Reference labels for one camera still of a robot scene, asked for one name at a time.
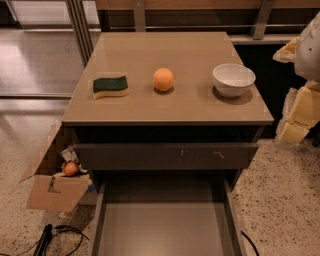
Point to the open grey middle drawer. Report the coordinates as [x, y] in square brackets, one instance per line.
[165, 216]

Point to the grey top drawer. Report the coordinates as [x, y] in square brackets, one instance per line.
[165, 156]

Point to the orange fruit in box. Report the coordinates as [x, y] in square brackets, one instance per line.
[70, 169]

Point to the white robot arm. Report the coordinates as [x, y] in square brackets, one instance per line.
[307, 57]

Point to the grey drawer cabinet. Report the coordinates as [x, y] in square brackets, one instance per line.
[192, 111]

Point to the green yellow sponge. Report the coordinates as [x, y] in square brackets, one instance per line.
[110, 87]

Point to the white ceramic bowl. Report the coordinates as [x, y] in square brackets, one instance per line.
[232, 80]

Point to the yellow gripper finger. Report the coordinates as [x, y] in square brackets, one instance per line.
[301, 112]
[286, 54]

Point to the crumpled wrapper in box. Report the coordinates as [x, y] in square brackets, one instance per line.
[69, 155]

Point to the cardboard box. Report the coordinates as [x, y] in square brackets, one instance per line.
[51, 189]

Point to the orange fruit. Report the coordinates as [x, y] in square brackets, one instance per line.
[70, 169]
[163, 79]

